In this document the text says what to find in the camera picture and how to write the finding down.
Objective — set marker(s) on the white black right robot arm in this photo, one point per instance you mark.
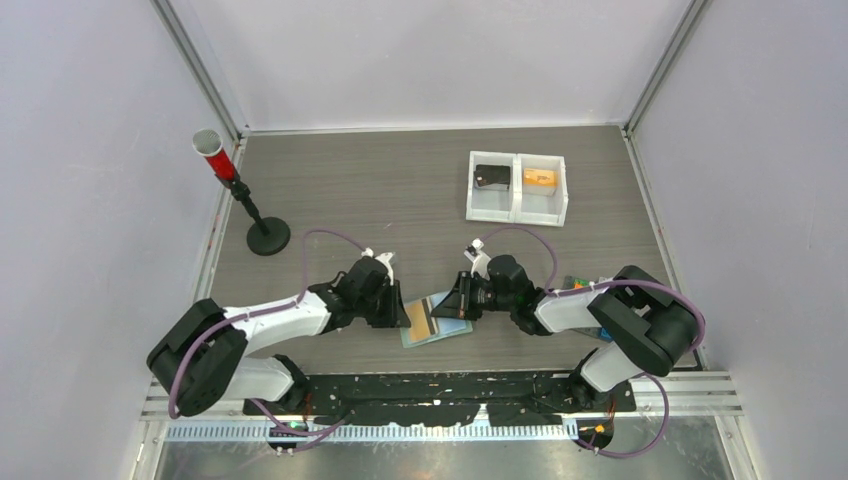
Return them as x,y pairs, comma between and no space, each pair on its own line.
650,326

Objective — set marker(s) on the green card holder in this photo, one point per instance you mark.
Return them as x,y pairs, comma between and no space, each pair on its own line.
447,327

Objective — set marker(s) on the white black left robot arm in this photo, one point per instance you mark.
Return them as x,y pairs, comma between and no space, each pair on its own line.
207,356

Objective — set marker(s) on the white two-compartment bin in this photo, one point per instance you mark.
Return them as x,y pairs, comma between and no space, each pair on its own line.
494,190

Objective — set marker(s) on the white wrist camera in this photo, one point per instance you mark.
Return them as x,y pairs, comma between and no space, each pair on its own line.
387,259
477,257

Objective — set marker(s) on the orange credit card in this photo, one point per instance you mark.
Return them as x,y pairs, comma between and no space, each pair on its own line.
422,327

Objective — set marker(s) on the orange box in bin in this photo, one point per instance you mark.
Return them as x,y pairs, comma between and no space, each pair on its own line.
542,182

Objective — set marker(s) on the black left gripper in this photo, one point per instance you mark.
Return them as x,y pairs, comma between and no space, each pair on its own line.
395,315

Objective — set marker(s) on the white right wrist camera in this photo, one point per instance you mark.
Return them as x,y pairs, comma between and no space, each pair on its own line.
477,257

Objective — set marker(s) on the red microphone on stand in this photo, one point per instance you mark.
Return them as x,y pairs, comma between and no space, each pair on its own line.
267,235

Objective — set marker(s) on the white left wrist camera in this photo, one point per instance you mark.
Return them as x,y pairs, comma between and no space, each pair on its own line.
387,259

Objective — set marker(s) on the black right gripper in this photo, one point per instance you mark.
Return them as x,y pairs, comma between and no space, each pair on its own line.
459,303

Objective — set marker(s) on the aluminium front rail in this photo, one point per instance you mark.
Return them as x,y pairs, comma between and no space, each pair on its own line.
688,394

